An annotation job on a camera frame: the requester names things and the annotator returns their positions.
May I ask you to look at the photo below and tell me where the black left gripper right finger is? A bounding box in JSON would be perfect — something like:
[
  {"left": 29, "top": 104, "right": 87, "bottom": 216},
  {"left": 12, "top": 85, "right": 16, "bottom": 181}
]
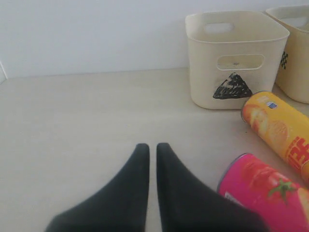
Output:
[{"left": 156, "top": 143, "right": 268, "bottom": 232}]

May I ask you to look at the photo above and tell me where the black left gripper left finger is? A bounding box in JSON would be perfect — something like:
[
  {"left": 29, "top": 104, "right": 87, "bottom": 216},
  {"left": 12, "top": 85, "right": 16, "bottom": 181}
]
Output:
[{"left": 46, "top": 144, "right": 150, "bottom": 232}]

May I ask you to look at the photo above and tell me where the pink chips can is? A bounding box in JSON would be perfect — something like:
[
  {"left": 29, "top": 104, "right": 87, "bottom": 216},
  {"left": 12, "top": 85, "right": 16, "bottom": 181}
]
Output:
[{"left": 217, "top": 153, "right": 309, "bottom": 232}]

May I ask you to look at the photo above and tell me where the yellow chips can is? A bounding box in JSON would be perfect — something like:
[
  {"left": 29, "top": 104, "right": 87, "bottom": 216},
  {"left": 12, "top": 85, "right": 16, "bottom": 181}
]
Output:
[{"left": 241, "top": 91, "right": 309, "bottom": 184}]

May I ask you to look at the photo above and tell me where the cream bin triangle mark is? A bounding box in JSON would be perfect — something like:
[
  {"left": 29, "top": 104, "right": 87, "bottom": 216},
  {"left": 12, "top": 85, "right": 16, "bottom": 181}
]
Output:
[{"left": 185, "top": 11, "right": 290, "bottom": 109}]

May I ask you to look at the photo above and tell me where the cream bin square mark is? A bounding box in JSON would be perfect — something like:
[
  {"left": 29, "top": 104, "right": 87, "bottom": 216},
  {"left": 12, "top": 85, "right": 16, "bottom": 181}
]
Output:
[{"left": 266, "top": 5, "right": 309, "bottom": 104}]

